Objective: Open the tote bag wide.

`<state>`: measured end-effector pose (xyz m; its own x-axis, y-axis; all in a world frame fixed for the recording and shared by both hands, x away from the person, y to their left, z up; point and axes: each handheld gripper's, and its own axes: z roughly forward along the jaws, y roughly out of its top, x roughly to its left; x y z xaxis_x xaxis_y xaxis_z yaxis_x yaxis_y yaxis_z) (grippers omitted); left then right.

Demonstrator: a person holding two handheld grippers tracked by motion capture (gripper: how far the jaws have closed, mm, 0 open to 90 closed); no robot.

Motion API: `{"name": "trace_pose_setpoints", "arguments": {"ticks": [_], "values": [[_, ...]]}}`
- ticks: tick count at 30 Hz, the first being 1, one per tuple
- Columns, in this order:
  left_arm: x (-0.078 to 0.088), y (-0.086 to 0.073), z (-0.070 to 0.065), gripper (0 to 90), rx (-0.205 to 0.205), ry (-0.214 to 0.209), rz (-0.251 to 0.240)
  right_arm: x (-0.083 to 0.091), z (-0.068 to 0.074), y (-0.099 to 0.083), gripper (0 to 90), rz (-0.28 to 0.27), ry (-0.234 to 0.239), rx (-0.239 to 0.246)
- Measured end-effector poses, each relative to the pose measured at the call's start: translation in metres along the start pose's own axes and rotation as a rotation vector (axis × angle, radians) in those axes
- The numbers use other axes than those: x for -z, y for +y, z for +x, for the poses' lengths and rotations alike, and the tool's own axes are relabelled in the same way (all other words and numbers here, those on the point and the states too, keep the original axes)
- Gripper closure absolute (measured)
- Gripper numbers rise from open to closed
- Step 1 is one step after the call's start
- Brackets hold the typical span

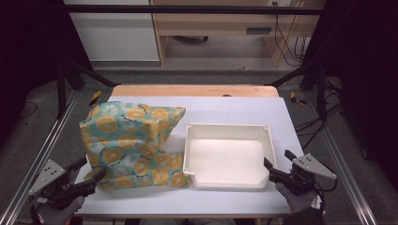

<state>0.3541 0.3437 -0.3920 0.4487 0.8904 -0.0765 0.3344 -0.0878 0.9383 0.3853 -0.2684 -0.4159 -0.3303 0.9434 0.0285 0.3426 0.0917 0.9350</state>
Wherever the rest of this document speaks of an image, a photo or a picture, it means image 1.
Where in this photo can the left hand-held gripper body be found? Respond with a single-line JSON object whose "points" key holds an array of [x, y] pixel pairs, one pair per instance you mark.
{"points": [[47, 178]]}

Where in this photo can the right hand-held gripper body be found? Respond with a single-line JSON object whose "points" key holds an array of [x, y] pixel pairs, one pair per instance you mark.
{"points": [[300, 179]]}

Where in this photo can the white plastic tray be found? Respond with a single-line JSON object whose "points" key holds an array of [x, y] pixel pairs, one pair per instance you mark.
{"points": [[228, 159]]}

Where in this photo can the teal orange-slice print bag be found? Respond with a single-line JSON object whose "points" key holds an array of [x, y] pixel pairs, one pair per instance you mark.
{"points": [[125, 140]]}

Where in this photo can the person's right hand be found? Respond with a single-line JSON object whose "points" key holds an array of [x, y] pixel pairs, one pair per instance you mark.
{"points": [[302, 201]]}

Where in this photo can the person's left hand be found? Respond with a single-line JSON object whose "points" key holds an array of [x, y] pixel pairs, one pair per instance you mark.
{"points": [[56, 215]]}

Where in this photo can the yellow black tape marker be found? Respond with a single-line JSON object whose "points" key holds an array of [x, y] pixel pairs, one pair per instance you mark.
{"points": [[295, 98], [95, 98]]}

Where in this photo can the white table board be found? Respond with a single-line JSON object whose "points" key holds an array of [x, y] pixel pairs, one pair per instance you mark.
{"points": [[225, 109]]}

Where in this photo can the black metal stand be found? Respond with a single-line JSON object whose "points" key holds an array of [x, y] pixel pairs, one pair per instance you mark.
{"points": [[78, 75], [313, 75]]}

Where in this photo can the wooden table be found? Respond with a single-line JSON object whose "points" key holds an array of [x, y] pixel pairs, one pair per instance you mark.
{"points": [[194, 90]]}

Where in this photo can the white cabinet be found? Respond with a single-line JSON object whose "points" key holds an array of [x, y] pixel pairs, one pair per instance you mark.
{"points": [[115, 37]]}

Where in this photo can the wooden desk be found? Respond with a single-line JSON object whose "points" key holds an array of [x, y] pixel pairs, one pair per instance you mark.
{"points": [[216, 25]]}

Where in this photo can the aluminium floor rail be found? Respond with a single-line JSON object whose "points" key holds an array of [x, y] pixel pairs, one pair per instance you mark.
{"points": [[344, 162], [37, 162]]}

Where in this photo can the black horizontal frame bar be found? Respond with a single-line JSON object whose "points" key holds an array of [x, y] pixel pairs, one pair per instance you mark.
{"points": [[187, 9]]}

